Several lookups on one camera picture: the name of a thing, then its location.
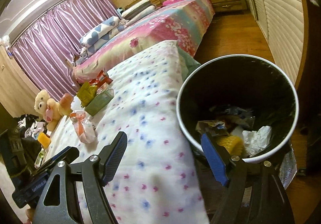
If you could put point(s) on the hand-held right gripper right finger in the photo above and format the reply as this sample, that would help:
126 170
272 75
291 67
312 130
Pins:
213 161

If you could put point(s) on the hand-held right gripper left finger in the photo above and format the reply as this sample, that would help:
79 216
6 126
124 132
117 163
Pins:
115 156

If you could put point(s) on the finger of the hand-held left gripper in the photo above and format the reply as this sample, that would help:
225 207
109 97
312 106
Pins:
59 157

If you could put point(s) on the yellow ribbed foam fruit net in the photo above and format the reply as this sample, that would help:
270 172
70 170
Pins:
232 145

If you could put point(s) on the silver blue wrapper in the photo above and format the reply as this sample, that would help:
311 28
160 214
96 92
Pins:
213 127

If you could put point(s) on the white orange snack bag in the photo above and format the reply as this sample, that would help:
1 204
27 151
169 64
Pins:
85 128

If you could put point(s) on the white paper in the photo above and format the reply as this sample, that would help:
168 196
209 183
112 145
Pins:
258 138

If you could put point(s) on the dark blue foil wrapper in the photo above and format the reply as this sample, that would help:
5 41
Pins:
240 114

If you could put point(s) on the soft tissue pack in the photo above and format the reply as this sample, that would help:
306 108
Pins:
99 102

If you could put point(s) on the yellow green packet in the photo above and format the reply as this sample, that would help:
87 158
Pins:
86 93

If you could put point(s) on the red snack packet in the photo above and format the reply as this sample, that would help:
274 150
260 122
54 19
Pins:
101 78

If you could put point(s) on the black round bin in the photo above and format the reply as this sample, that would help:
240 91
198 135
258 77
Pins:
225 83

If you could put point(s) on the clear green bottle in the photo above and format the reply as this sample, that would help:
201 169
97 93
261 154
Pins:
40 157

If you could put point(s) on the small yellow foam sleeve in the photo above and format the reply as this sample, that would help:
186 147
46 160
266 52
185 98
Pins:
44 140

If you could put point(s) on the dark jacket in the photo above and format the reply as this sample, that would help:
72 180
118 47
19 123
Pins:
12 153

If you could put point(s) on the pile of clothes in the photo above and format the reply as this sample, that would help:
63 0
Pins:
28 126

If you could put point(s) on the white flower dotted blanket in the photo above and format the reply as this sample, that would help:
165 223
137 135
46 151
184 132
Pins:
150 126

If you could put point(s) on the cream teddy bear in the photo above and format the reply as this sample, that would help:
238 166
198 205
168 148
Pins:
42 103

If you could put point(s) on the silver bubble foil sheet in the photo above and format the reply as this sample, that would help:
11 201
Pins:
287 163

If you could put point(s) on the light wooden cabinet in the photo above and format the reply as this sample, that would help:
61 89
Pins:
15 80

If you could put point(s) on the pale green sheet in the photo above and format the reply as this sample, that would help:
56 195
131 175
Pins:
190 60

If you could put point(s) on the small plush toy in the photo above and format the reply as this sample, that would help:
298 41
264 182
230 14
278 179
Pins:
83 54

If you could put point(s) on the purple satin curtain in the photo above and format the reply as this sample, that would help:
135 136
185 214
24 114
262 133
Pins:
50 38

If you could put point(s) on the blue heart pattern pillows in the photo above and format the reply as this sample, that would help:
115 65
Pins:
100 33

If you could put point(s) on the plastic bag on cabinet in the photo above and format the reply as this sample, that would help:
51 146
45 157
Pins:
5 40

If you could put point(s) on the bed with pink floral sheet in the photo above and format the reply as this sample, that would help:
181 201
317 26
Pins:
163 25

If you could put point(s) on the folded grey striped bedding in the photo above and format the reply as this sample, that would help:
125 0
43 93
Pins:
136 10

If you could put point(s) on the wooden nightstand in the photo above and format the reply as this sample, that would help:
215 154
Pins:
227 0

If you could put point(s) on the cream louvered wardrobe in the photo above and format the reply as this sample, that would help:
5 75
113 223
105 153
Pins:
280 13

